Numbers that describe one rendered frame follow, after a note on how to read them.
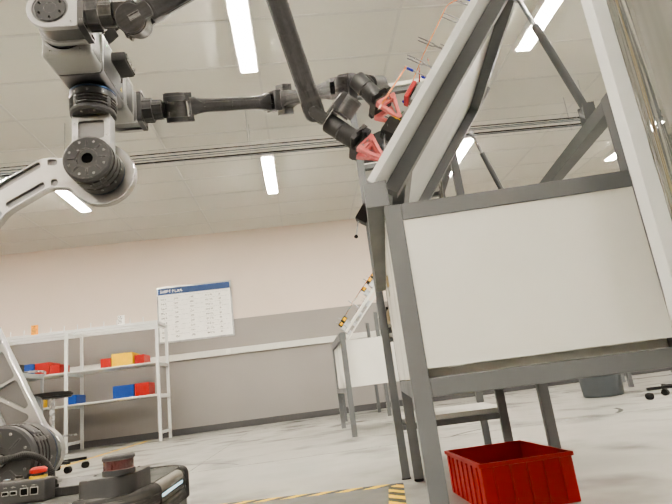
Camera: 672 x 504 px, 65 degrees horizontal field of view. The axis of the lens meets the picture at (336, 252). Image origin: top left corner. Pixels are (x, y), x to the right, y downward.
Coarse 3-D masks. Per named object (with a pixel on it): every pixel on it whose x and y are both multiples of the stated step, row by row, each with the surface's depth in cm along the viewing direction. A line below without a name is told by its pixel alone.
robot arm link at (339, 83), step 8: (328, 80) 169; (336, 80) 166; (344, 80) 165; (280, 88) 194; (288, 88) 194; (320, 88) 173; (328, 88) 170; (336, 88) 167; (344, 88) 166; (280, 96) 194; (288, 96) 189; (296, 96) 185; (320, 96) 175; (328, 96) 171; (336, 96) 168; (288, 104) 191; (296, 104) 193; (280, 112) 197; (288, 112) 195
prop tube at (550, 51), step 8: (536, 24) 148; (536, 32) 148; (544, 40) 146; (544, 48) 147; (552, 48) 146; (552, 56) 145; (560, 64) 144; (560, 72) 144; (568, 72) 144; (568, 80) 143; (568, 88) 143; (576, 88) 142; (576, 96) 142
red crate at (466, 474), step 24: (456, 456) 176; (480, 456) 191; (504, 456) 191; (528, 456) 187; (552, 456) 156; (456, 480) 180; (480, 480) 155; (504, 480) 154; (528, 480) 154; (552, 480) 154; (576, 480) 155
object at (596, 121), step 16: (592, 112) 139; (608, 112) 126; (592, 128) 135; (608, 128) 127; (576, 144) 146; (592, 144) 145; (560, 160) 160; (576, 160) 155; (624, 160) 121; (544, 176) 175; (560, 176) 167
